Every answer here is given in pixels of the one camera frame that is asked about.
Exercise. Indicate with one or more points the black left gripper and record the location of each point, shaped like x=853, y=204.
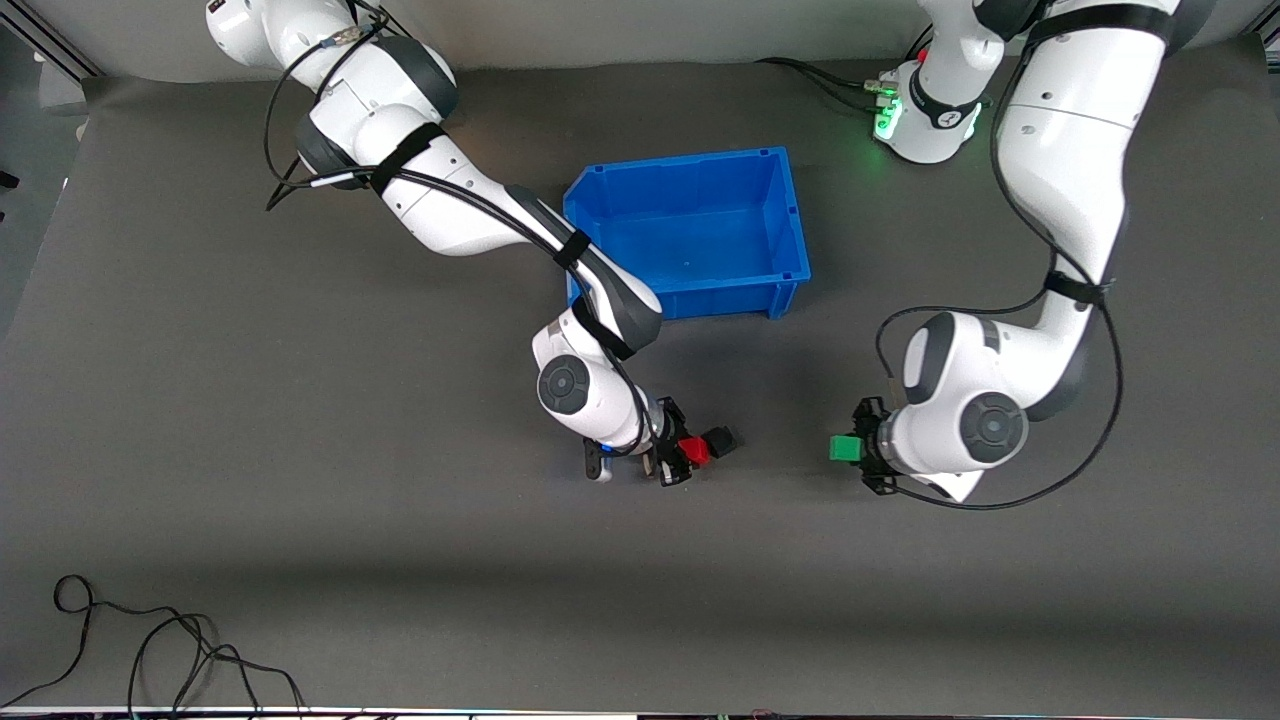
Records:
x=869, y=434

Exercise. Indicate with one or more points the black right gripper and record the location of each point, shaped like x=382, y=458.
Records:
x=668, y=438

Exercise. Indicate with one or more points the small red cube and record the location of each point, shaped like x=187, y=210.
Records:
x=694, y=452

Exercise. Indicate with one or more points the small green cube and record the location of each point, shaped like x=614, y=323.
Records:
x=845, y=449

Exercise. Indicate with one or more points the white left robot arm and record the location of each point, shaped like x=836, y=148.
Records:
x=1060, y=150

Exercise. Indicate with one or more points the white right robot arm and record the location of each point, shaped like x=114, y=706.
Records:
x=450, y=210

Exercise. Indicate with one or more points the small black cube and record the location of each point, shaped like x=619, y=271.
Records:
x=722, y=441

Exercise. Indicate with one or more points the blue plastic storage bin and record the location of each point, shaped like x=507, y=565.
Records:
x=700, y=230

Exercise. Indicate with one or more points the dark grey table mat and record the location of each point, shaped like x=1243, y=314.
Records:
x=300, y=450

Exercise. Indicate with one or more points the aluminium frame rail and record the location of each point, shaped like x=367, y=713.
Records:
x=55, y=45

